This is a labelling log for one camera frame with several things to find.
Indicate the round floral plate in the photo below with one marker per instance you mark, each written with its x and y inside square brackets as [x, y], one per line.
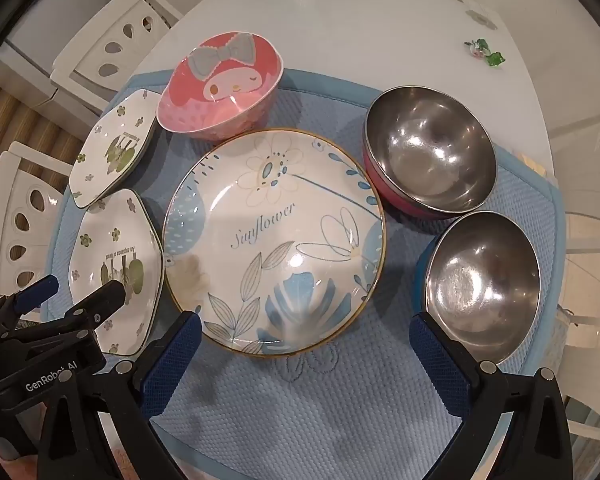
[280, 240]

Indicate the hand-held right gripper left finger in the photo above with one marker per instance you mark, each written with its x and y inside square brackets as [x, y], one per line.
[172, 360]

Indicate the light blue table mat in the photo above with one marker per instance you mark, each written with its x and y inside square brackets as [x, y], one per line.
[290, 410]

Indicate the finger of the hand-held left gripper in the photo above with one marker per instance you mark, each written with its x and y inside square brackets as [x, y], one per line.
[102, 300]
[40, 291]

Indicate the hexagonal green leaf plate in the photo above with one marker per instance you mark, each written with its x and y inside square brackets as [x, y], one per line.
[125, 240]

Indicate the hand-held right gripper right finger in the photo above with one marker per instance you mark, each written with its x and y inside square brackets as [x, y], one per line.
[437, 360]

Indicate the pink cartoon bowl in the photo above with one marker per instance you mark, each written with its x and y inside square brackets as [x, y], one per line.
[220, 80]

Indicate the white dining chair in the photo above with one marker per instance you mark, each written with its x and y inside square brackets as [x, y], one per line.
[5, 200]
[85, 60]

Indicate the red steel bowl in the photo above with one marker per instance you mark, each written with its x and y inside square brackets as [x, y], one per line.
[430, 150]

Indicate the blue steel bowl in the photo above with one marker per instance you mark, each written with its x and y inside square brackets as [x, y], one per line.
[480, 285]

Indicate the green glass trinket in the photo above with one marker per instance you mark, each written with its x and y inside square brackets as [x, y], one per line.
[495, 58]

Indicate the white floral square plate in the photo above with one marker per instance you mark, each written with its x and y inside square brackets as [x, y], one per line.
[110, 160]

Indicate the white cabinet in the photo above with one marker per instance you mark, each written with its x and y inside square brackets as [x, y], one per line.
[25, 85]

